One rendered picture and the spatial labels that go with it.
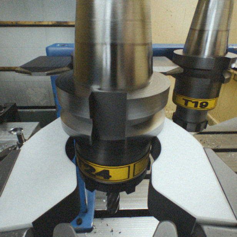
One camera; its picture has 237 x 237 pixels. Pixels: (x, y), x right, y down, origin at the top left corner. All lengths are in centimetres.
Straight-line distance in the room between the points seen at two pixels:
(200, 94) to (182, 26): 105
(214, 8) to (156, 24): 100
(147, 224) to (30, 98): 72
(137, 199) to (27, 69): 36
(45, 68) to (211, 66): 16
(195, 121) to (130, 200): 27
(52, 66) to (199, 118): 17
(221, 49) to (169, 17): 102
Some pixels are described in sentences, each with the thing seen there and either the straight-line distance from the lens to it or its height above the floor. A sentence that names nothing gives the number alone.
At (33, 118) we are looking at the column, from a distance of 99.
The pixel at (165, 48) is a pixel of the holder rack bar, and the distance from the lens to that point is 25.
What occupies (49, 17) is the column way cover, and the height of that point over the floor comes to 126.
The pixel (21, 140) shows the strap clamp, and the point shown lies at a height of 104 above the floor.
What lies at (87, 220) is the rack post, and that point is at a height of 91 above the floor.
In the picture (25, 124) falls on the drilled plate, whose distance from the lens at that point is 59.
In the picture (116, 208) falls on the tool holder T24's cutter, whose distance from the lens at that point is 17.
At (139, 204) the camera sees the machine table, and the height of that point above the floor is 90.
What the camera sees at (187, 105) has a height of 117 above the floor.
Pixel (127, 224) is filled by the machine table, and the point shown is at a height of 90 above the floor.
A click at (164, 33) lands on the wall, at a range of 122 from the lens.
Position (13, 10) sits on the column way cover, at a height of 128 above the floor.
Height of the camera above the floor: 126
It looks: 28 degrees down
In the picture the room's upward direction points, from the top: straight up
